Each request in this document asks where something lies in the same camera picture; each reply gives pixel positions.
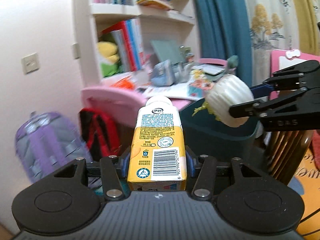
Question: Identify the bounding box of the white foam fruit net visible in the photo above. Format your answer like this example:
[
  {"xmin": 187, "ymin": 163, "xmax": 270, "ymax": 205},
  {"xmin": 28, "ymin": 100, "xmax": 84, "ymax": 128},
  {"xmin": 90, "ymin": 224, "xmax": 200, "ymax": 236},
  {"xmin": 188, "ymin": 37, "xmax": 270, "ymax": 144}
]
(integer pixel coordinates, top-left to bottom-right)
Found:
[{"xmin": 193, "ymin": 74, "xmax": 254, "ymax": 128}]

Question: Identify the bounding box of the yellow milk carton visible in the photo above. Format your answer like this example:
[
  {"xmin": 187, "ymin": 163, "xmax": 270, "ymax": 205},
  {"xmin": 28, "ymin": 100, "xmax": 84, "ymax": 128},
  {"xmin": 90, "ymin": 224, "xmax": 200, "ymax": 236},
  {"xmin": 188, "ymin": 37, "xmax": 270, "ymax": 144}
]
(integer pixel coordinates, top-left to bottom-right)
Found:
[{"xmin": 127, "ymin": 96, "xmax": 187, "ymax": 191}]

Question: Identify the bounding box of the dark teal trash bin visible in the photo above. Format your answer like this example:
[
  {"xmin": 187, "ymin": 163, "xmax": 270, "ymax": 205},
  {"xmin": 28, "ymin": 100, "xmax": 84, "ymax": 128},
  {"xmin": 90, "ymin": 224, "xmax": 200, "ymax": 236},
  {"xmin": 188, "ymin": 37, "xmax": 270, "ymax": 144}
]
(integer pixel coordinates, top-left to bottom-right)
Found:
[{"xmin": 180, "ymin": 99, "xmax": 258, "ymax": 161}]

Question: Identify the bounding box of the pink white board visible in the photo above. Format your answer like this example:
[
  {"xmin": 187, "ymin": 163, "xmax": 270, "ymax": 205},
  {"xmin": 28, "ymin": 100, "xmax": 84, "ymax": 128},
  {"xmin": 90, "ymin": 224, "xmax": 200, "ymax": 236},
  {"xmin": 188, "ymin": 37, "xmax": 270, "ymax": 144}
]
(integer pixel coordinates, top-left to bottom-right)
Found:
[{"xmin": 269, "ymin": 49, "xmax": 320, "ymax": 100}]

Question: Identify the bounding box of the red black backpack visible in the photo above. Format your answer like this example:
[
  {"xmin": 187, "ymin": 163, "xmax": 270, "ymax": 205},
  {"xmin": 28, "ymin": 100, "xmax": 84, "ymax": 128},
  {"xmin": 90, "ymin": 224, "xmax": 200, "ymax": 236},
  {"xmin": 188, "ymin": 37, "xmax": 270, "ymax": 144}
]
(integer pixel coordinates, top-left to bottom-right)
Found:
[{"xmin": 79, "ymin": 108, "xmax": 121, "ymax": 161}]

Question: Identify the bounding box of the colourful picture book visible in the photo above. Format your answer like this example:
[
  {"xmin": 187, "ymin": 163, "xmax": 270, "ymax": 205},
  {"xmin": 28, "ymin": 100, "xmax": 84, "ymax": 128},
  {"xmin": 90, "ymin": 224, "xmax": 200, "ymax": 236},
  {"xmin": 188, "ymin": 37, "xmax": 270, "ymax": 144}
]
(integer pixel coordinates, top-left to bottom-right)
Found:
[{"xmin": 142, "ymin": 69, "xmax": 214, "ymax": 101}]

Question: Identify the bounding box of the patterned floor rug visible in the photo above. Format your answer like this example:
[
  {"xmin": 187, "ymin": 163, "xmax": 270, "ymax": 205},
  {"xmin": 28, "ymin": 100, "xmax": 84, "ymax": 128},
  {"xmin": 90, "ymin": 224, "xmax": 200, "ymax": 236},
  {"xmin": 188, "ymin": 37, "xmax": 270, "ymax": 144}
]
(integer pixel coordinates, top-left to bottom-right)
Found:
[{"xmin": 289, "ymin": 150, "xmax": 320, "ymax": 239}]

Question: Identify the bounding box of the printed tree curtain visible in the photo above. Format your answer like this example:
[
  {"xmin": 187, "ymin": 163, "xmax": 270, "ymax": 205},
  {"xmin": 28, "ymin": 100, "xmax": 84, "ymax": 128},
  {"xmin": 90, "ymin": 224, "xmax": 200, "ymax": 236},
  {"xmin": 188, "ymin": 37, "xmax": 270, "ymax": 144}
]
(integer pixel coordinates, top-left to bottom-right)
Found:
[{"xmin": 245, "ymin": 0, "xmax": 319, "ymax": 85}]

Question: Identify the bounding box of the blue curtain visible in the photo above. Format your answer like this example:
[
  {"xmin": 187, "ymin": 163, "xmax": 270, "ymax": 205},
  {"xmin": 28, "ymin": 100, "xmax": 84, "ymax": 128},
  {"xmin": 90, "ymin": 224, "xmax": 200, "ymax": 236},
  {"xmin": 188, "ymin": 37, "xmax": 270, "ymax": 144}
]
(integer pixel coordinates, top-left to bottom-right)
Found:
[{"xmin": 194, "ymin": 0, "xmax": 253, "ymax": 86}]

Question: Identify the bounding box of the grey pencil case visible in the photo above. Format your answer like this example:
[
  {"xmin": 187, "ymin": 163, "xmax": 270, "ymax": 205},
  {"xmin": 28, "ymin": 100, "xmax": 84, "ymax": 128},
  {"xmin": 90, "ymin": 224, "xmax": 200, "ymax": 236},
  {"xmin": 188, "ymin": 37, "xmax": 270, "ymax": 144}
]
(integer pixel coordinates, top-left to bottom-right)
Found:
[{"xmin": 172, "ymin": 62, "xmax": 193, "ymax": 84}]

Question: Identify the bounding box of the purple grey backpack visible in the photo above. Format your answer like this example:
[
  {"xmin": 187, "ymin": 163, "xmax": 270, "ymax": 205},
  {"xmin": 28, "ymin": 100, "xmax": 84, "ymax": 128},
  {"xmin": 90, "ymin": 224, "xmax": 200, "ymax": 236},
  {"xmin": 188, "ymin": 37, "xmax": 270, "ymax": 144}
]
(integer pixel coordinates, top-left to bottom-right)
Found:
[{"xmin": 15, "ymin": 112, "xmax": 93, "ymax": 183}]

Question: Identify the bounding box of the pink desk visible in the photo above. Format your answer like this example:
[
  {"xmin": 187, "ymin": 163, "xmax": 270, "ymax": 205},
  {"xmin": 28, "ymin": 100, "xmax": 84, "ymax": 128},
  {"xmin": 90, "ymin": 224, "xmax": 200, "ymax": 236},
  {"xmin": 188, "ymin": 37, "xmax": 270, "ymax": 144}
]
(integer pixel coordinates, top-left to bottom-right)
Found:
[{"xmin": 80, "ymin": 57, "xmax": 237, "ymax": 131}]

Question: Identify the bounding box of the green tablet case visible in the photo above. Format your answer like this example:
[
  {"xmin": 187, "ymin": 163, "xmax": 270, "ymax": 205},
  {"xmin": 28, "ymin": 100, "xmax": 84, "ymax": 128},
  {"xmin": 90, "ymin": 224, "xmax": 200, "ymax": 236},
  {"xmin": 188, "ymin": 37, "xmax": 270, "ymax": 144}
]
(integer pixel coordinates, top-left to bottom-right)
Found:
[{"xmin": 151, "ymin": 40, "xmax": 185, "ymax": 64}]

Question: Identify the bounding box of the blue pencil case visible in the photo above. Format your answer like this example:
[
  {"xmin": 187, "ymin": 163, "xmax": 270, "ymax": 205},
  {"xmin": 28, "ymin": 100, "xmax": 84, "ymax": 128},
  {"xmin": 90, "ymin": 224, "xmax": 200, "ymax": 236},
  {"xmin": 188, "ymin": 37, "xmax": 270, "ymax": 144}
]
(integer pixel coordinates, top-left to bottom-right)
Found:
[{"xmin": 150, "ymin": 60, "xmax": 175, "ymax": 87}]

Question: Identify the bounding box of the orange tissue pack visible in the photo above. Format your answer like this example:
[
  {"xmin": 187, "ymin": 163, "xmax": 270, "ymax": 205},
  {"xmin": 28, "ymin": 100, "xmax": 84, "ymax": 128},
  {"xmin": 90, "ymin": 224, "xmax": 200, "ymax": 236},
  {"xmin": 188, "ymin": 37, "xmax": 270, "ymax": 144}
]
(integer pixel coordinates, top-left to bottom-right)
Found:
[{"xmin": 110, "ymin": 76, "xmax": 136, "ymax": 90}]

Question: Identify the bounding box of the yellow green plush toy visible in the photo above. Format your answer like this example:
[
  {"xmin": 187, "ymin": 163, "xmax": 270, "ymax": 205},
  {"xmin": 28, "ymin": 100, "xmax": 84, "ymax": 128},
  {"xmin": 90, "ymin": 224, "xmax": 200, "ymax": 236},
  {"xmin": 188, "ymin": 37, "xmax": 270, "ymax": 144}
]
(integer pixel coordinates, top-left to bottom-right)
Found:
[{"xmin": 97, "ymin": 41, "xmax": 120, "ymax": 77}]

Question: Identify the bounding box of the row of books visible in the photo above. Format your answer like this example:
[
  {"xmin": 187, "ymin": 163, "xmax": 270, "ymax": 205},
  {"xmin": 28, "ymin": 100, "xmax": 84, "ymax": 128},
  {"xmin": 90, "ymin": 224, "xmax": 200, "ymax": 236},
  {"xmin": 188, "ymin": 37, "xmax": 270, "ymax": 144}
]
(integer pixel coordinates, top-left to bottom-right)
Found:
[{"xmin": 101, "ymin": 18, "xmax": 145, "ymax": 71}]

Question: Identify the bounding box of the white bookshelf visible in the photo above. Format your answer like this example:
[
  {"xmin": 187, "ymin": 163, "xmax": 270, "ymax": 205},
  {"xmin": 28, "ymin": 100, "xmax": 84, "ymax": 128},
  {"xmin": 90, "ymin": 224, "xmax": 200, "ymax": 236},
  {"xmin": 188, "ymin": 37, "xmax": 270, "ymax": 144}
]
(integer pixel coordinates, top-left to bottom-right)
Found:
[{"xmin": 73, "ymin": 0, "xmax": 201, "ymax": 87}]

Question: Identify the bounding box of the green desk crank handle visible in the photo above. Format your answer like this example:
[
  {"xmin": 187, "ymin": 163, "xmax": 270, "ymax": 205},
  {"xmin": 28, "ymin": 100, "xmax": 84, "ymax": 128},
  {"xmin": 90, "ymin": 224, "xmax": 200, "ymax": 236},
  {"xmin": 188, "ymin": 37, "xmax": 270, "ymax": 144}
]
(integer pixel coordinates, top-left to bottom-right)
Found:
[{"xmin": 226, "ymin": 55, "xmax": 239, "ymax": 75}]

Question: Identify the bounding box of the white wall socket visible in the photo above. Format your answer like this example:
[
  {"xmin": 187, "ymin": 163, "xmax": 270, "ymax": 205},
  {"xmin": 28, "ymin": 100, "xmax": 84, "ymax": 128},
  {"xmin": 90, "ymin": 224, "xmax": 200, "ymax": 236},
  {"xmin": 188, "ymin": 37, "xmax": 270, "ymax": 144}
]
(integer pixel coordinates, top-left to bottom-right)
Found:
[{"xmin": 21, "ymin": 53, "xmax": 40, "ymax": 75}]

